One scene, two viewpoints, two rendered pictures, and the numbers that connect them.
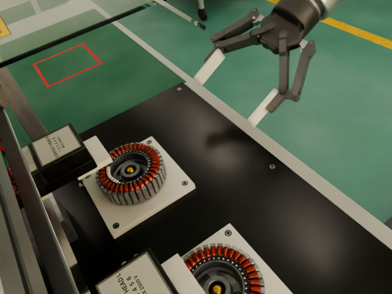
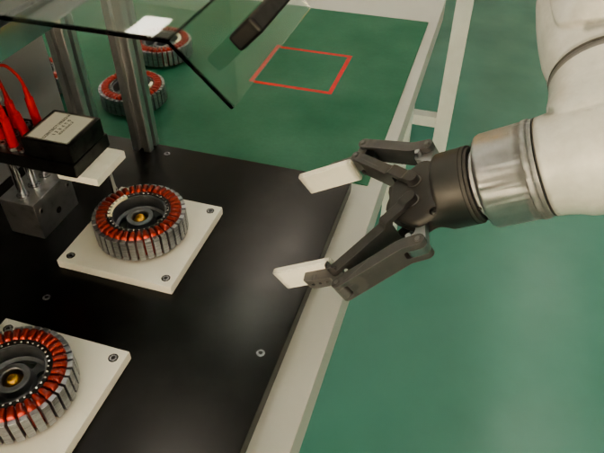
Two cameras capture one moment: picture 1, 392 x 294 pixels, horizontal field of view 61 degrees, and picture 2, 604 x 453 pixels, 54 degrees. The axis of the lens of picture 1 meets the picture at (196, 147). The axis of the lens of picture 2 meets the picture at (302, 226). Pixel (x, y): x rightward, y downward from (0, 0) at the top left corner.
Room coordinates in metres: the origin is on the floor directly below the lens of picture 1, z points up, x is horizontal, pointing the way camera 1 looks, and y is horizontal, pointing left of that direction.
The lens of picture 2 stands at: (0.11, -0.41, 1.28)
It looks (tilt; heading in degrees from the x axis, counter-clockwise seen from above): 42 degrees down; 43
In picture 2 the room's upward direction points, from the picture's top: straight up
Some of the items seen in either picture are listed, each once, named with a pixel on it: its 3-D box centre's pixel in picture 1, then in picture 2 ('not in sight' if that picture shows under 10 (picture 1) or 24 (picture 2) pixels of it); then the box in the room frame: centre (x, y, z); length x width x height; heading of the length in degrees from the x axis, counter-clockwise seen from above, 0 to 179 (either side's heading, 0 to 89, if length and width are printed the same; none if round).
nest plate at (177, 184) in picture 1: (135, 181); (144, 235); (0.38, 0.11, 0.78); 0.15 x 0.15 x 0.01; 26
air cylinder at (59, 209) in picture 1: (48, 221); (40, 200); (0.31, 0.24, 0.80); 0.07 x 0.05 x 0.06; 26
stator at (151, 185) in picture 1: (131, 172); (140, 220); (0.38, 0.11, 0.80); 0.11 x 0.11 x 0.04
